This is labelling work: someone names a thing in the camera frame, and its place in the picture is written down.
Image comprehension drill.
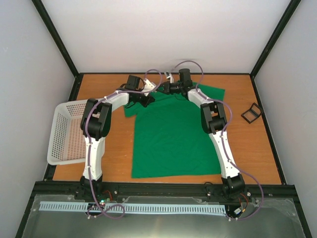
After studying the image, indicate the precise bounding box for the green t-shirt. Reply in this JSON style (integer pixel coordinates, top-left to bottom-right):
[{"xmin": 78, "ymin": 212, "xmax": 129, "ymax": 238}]
[{"xmin": 124, "ymin": 92, "xmax": 221, "ymax": 179}]

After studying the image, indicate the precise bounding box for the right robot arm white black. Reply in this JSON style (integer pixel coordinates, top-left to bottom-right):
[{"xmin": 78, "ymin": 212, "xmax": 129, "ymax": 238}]
[{"xmin": 162, "ymin": 68, "xmax": 245, "ymax": 200}]

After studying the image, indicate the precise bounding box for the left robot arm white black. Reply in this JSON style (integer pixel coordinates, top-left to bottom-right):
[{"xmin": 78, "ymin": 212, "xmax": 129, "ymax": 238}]
[{"xmin": 80, "ymin": 75, "xmax": 158, "ymax": 200}]

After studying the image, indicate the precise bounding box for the black brooch box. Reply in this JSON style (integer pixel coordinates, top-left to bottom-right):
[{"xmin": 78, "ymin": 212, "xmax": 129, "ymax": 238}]
[{"xmin": 241, "ymin": 103, "xmax": 264, "ymax": 124}]

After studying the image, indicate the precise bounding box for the white plastic basket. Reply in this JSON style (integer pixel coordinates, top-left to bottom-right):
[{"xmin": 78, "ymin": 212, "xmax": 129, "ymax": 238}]
[{"xmin": 47, "ymin": 100, "xmax": 87, "ymax": 165}]

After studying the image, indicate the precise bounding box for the small electronics board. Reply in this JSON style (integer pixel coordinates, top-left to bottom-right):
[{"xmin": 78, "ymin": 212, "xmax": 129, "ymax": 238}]
[{"xmin": 99, "ymin": 190, "xmax": 112, "ymax": 205}]

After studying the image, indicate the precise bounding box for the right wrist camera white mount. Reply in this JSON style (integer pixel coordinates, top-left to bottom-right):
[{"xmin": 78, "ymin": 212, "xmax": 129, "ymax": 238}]
[{"xmin": 164, "ymin": 71, "xmax": 174, "ymax": 83}]

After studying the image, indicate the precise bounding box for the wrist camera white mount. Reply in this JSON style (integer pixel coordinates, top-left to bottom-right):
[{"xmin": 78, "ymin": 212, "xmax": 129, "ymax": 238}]
[
  {"xmin": 142, "ymin": 78, "xmax": 156, "ymax": 93},
  {"xmin": 164, "ymin": 71, "xmax": 174, "ymax": 83}
]

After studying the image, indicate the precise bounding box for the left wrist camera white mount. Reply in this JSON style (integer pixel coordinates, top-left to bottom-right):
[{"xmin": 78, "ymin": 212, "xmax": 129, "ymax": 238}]
[{"xmin": 142, "ymin": 78, "xmax": 156, "ymax": 93}]

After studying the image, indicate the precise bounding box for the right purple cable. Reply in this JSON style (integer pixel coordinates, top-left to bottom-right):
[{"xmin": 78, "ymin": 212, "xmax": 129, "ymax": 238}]
[{"xmin": 170, "ymin": 59, "xmax": 264, "ymax": 221}]

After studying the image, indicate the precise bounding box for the purple cable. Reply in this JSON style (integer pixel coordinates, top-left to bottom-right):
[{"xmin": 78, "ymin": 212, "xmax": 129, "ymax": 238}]
[
  {"xmin": 83, "ymin": 68, "xmax": 164, "ymax": 220},
  {"xmin": 170, "ymin": 59, "xmax": 264, "ymax": 221}
]

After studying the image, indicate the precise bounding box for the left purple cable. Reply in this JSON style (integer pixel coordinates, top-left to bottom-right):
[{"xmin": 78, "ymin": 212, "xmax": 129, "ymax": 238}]
[{"xmin": 83, "ymin": 68, "xmax": 164, "ymax": 220}]

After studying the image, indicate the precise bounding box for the left black frame post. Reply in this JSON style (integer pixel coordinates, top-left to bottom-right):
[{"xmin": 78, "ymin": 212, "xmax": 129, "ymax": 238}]
[{"xmin": 31, "ymin": 0, "xmax": 80, "ymax": 76}]

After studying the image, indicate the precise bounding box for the black frame post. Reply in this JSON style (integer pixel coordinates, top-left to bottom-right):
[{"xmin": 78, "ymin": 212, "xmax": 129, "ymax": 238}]
[
  {"xmin": 250, "ymin": 0, "xmax": 301, "ymax": 79},
  {"xmin": 31, "ymin": 0, "xmax": 80, "ymax": 76}
]

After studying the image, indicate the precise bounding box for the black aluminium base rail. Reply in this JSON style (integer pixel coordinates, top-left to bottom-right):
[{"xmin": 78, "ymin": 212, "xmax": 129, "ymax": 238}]
[{"xmin": 96, "ymin": 182, "xmax": 225, "ymax": 202}]

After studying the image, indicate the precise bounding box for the light blue cable duct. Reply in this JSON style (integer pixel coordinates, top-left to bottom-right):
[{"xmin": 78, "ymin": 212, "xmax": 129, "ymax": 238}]
[{"xmin": 39, "ymin": 201, "xmax": 226, "ymax": 216}]

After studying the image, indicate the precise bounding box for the right black frame post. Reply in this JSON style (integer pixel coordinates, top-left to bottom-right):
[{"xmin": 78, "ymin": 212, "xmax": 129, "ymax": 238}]
[{"xmin": 250, "ymin": 0, "xmax": 301, "ymax": 79}]

